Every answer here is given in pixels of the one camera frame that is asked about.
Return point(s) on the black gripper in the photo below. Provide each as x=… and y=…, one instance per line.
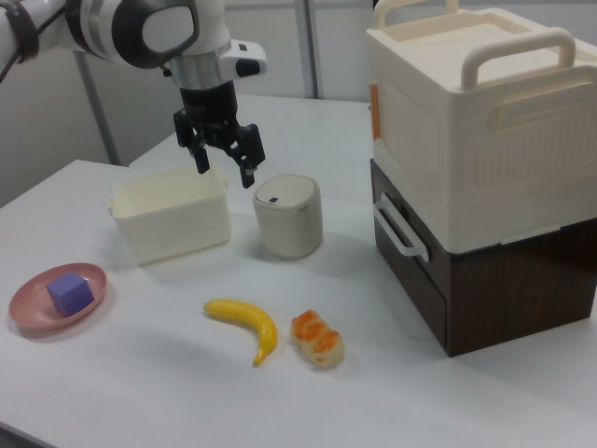
x=210, y=107

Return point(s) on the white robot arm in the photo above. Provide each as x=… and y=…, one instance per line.
x=130, y=28

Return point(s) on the dark brown drawer cabinet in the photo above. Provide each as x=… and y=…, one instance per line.
x=513, y=289

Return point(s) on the white plastic storage bin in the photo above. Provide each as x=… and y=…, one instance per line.
x=172, y=228

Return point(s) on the small white lidded trash can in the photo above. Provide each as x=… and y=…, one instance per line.
x=289, y=219

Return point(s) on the yellow toy banana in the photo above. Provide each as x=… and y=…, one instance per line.
x=261, y=324

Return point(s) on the purple cube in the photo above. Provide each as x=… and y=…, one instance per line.
x=70, y=291

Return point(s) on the toy bread with orange glaze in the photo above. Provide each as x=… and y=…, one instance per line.
x=319, y=343

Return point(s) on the pink plate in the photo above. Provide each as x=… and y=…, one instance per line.
x=32, y=308

